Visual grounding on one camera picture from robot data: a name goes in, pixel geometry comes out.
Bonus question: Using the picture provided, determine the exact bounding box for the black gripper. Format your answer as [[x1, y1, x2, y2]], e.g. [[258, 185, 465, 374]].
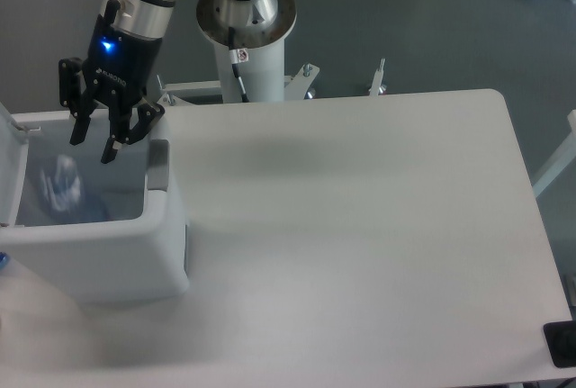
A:
[[58, 15, 165, 164]]

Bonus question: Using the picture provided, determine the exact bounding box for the clear plastic water bottle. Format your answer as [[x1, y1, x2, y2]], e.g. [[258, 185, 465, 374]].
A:
[[40, 154, 85, 215]]

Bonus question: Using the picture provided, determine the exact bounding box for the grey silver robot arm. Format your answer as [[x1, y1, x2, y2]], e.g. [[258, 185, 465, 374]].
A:
[[58, 0, 297, 164]]

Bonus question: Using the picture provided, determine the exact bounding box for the white trash can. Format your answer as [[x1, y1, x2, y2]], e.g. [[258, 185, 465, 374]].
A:
[[1, 109, 189, 302]]

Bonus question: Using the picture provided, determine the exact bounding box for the levelling foot bolt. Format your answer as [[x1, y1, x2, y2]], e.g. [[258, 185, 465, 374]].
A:
[[368, 58, 387, 96]]

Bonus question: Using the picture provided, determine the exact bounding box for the black device at table edge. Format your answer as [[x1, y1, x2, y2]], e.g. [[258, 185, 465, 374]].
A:
[[543, 320, 575, 368]]

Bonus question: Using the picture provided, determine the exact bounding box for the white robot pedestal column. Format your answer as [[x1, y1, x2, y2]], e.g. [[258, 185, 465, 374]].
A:
[[212, 40, 284, 104]]

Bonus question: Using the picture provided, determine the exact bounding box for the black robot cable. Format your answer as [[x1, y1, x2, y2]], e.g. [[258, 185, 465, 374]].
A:
[[207, 0, 250, 104]]

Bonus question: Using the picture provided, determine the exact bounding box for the white metal base frame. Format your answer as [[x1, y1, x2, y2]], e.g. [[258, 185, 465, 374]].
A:
[[157, 63, 320, 106]]

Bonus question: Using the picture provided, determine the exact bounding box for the white frame leg right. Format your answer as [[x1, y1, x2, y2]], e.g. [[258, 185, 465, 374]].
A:
[[532, 110, 575, 198]]

